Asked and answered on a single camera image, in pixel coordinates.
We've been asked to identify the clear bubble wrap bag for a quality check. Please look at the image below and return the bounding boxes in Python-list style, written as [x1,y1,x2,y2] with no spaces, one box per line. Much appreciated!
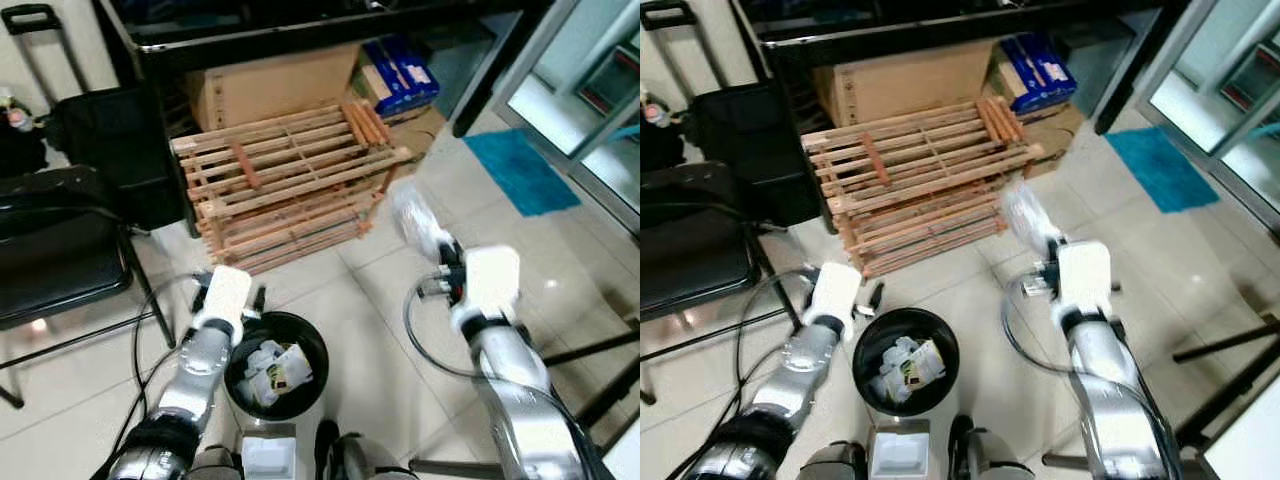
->
[392,182,456,263]
[1000,180,1063,256]

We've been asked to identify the colourful printed snack wrapper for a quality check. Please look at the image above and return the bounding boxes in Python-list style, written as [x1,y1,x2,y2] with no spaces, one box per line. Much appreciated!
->
[893,340,946,391]
[262,345,314,393]

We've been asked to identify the black round rubbish bin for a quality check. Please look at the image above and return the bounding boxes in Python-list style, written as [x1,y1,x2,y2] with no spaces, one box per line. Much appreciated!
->
[224,311,330,421]
[852,307,961,416]

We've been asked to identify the white crumpled plastic wrapper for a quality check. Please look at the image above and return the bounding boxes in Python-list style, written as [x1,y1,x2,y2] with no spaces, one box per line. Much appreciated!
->
[866,337,913,403]
[238,340,286,406]

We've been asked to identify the wooden slatted rack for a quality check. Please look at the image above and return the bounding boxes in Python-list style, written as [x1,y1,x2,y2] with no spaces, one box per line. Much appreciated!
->
[800,95,1044,279]
[170,97,413,276]

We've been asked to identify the blue floor mat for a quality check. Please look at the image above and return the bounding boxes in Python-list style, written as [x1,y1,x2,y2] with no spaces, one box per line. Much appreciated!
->
[462,128,581,218]
[1103,127,1221,214]

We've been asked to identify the small brown cardboard box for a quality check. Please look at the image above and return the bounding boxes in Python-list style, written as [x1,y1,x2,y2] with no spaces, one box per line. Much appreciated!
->
[385,105,448,161]
[1020,103,1086,176]

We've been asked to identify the white robot waist block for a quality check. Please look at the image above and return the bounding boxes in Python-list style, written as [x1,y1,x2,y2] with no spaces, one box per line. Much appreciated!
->
[868,420,926,480]
[240,425,298,480]

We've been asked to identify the robot left leg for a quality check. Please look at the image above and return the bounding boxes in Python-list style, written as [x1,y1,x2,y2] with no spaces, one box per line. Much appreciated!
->
[800,440,867,480]
[190,445,241,480]

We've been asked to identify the robot leg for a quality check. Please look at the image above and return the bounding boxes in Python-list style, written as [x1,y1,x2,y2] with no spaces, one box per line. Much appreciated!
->
[315,420,421,480]
[800,440,867,480]
[945,415,1041,480]
[190,445,241,480]

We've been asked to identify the robot right leg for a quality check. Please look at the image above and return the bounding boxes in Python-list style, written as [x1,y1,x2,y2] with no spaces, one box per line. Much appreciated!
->
[945,415,1041,480]
[315,420,421,480]

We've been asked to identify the black folding chair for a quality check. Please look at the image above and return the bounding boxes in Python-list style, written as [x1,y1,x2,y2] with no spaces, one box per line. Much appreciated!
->
[641,162,801,406]
[0,165,176,411]

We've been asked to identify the black trolley suitcase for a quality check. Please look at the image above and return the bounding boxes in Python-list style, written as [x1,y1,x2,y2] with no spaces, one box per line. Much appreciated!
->
[641,2,816,226]
[2,5,186,231]

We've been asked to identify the blue carton pack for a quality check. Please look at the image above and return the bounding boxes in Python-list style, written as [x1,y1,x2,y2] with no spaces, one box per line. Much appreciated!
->
[1000,32,1079,113]
[360,35,441,116]

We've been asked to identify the large brown cardboard box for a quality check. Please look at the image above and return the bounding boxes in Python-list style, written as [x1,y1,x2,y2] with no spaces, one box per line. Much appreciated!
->
[812,40,1001,126]
[185,42,366,131]

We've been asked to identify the sliding glass door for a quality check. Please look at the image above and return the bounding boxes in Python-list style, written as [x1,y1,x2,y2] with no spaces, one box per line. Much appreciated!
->
[490,0,640,231]
[1135,0,1280,216]

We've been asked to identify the small bottle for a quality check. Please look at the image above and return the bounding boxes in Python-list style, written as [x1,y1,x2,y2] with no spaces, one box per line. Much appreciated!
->
[641,90,673,131]
[0,90,36,136]

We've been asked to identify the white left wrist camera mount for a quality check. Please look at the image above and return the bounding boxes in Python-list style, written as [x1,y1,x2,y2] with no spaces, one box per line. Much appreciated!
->
[808,262,863,326]
[197,265,253,331]

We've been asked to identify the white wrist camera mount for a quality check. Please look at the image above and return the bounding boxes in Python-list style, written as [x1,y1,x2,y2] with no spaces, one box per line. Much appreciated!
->
[463,245,523,321]
[1057,240,1114,319]
[197,265,253,331]
[808,262,863,326]

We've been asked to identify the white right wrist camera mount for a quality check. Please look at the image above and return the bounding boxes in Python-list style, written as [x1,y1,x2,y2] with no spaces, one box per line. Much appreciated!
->
[1057,240,1114,319]
[463,245,523,321]

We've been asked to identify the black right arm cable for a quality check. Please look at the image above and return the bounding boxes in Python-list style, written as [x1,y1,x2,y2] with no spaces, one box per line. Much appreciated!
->
[403,280,481,381]
[1000,275,1076,376]

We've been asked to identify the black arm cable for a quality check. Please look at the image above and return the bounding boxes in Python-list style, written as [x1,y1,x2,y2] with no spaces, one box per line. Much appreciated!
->
[403,280,481,381]
[125,270,216,426]
[733,268,816,421]
[1000,275,1076,376]

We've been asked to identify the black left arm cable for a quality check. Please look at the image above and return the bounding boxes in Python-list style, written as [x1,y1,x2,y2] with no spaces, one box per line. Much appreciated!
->
[125,270,216,426]
[733,268,816,421]

